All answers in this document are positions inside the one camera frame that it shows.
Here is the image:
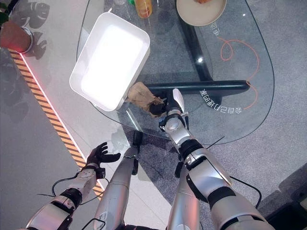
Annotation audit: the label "silver right robot leg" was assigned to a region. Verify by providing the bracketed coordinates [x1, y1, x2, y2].
[166, 161, 202, 230]

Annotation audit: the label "yellow black hazard tape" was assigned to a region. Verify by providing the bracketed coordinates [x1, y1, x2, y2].
[8, 49, 105, 197]

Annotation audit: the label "green plant leaves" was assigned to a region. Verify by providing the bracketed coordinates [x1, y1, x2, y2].
[0, 0, 12, 24]

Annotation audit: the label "brown cloth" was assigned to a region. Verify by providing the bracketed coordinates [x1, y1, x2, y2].
[126, 81, 166, 118]

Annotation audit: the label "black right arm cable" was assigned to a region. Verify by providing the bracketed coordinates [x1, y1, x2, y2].
[229, 176, 262, 209]

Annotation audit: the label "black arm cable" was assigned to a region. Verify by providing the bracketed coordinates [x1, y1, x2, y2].
[37, 167, 110, 206]
[229, 176, 262, 209]

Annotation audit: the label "dark grey furniture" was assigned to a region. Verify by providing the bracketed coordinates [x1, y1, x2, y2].
[258, 164, 307, 230]

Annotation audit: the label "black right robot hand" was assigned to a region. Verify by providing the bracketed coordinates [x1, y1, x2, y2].
[149, 88, 186, 116]

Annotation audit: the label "terracotta plant pot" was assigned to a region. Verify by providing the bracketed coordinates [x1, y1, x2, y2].
[0, 20, 35, 54]

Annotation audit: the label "silver left robot leg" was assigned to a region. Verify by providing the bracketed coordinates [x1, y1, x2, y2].
[93, 131, 144, 230]

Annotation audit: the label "white rectangular basket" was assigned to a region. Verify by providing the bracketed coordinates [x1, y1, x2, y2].
[69, 11, 151, 112]

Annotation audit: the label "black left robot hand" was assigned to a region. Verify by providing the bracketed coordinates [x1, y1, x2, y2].
[85, 142, 121, 169]

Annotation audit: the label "silver robot leg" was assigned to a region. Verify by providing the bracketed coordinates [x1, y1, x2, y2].
[166, 161, 202, 230]
[93, 131, 144, 230]

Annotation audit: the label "beige round bowl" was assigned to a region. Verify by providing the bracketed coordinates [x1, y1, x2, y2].
[176, 0, 227, 27]

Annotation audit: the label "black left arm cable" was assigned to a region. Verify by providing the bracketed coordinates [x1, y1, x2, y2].
[37, 167, 110, 206]

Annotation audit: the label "orange plastic bottle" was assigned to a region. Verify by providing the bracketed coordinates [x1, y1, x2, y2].
[133, 0, 154, 19]

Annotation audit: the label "orange cable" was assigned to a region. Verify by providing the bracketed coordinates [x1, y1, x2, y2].
[220, 38, 261, 110]

